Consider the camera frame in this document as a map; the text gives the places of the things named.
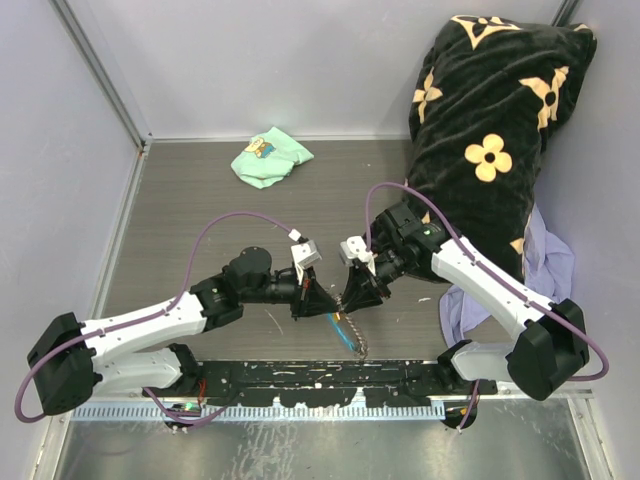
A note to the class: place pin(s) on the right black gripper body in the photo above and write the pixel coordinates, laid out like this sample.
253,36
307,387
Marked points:
381,272

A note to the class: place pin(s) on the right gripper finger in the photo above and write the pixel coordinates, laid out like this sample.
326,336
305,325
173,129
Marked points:
353,304
359,283

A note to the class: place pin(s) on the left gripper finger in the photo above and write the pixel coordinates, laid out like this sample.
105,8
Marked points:
315,292
315,308

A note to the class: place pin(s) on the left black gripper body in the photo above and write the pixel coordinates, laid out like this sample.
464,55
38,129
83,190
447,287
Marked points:
300,303

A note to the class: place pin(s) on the blue handled key ring organizer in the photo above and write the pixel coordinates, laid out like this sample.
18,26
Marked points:
349,332

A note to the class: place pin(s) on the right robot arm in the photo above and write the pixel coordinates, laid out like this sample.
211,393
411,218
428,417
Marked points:
548,344

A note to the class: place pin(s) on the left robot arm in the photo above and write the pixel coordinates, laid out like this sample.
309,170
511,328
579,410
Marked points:
74,360

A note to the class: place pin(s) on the mint green cloth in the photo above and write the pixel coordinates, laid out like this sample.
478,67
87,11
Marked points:
269,158

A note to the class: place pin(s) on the lavender cloth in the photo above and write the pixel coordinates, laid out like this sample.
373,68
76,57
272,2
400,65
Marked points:
548,269

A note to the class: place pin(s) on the black floral blanket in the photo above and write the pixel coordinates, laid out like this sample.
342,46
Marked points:
490,94

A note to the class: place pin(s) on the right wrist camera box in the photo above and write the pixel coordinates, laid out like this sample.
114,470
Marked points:
354,249

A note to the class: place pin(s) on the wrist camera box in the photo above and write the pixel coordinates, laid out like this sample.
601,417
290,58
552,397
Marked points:
304,256
354,249

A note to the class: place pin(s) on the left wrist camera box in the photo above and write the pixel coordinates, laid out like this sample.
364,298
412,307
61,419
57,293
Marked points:
304,256

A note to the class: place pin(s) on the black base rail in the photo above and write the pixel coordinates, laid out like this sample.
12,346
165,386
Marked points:
393,383

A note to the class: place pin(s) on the aluminium corner post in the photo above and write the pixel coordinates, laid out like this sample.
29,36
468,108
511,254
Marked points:
82,27

